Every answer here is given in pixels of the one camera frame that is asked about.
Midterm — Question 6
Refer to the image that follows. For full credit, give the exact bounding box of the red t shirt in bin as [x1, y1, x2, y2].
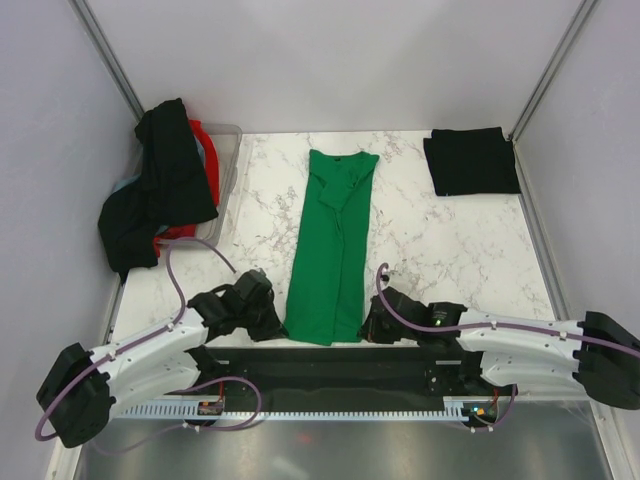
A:
[153, 119, 220, 258]

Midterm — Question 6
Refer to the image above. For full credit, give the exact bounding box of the clear plastic bin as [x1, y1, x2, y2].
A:
[112, 119, 245, 249]

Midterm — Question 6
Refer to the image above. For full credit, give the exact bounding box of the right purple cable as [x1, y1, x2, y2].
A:
[375, 263, 640, 434]

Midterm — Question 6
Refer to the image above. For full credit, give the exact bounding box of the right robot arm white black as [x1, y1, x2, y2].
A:
[358, 287, 639, 410]

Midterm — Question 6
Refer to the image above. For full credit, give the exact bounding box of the folded black t shirt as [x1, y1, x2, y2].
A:
[423, 127, 521, 197]

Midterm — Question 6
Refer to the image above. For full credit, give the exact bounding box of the black t shirt in bin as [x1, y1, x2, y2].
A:
[105, 98, 218, 282]

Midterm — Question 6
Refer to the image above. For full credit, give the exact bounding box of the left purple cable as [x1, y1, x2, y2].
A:
[34, 238, 266, 456]

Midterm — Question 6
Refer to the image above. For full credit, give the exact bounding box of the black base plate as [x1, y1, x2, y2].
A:
[187, 346, 516, 412]

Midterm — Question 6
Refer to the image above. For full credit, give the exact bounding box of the aluminium frame post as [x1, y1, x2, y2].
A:
[508, 0, 600, 143]
[68, 0, 144, 120]

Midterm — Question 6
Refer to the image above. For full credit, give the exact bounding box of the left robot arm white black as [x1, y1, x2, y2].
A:
[36, 269, 286, 448]

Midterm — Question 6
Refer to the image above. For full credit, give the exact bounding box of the left aluminium frame post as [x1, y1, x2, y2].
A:
[68, 0, 144, 120]

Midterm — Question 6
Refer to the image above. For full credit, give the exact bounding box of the green t shirt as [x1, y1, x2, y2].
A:
[284, 149, 380, 346]

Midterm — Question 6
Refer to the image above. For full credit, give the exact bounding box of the purple cable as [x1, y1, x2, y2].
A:
[375, 263, 640, 434]
[34, 238, 266, 456]

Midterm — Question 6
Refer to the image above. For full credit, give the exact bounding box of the white slotted cable duct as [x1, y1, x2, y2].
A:
[117, 397, 496, 423]

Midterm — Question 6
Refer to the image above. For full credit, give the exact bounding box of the aluminium rail profile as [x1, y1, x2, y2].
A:
[69, 357, 616, 401]

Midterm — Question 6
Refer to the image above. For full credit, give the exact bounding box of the right aluminium frame post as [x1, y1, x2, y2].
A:
[508, 0, 600, 143]

